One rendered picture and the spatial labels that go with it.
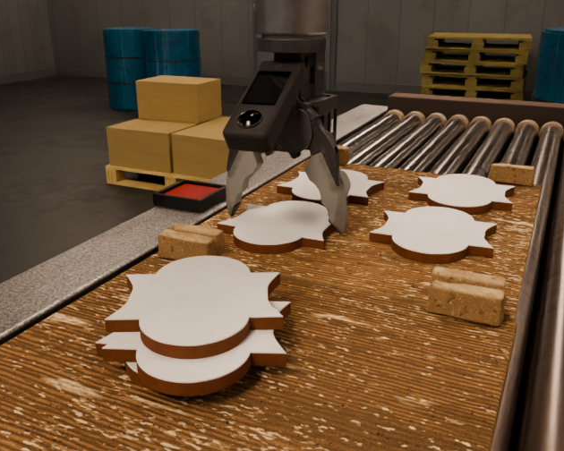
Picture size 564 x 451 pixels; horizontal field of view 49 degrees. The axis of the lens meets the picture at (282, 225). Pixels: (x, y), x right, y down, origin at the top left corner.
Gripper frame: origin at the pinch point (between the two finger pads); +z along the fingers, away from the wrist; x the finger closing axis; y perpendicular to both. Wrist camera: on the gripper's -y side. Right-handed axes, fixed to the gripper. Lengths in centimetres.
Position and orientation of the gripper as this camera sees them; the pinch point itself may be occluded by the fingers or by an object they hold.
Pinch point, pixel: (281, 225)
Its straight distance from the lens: 68.7
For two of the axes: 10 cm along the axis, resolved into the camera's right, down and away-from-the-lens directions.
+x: -9.1, -1.5, 3.9
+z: -0.1, 9.4, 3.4
